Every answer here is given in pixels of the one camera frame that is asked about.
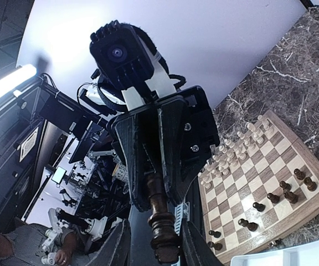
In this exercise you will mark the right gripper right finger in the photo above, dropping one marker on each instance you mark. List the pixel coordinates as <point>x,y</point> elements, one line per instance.
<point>194,250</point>

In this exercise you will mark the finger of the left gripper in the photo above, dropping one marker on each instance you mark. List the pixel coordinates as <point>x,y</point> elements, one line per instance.
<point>137,135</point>
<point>185,134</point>

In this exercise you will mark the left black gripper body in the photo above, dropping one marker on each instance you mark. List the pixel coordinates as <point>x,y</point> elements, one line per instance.
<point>191,95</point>

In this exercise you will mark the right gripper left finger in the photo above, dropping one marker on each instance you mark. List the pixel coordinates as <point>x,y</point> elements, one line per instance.
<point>116,249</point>

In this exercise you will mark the dark tall piece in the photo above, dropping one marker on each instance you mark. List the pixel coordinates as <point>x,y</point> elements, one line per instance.
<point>165,241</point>

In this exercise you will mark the wooden chess board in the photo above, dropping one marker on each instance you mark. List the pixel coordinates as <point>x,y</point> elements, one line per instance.
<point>283,155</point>

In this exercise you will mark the white plastic tray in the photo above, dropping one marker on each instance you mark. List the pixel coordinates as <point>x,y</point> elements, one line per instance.
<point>304,255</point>

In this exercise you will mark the white chess pieces row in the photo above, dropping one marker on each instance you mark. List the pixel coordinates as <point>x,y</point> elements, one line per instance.
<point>234,154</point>

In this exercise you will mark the dark pawns on board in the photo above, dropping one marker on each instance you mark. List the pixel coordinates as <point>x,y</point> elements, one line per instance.
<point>241,210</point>

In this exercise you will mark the seated person striped shirt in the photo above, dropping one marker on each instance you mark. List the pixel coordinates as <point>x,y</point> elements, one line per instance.
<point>23,246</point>

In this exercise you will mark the ceiling light tube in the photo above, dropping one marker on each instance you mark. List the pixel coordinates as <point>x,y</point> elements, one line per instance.
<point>12,80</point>

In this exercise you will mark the white slotted cable duct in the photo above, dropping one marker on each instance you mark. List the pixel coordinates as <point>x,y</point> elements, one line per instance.
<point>181,212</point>

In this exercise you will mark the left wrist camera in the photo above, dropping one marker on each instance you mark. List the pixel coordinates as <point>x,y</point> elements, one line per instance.
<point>126,57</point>

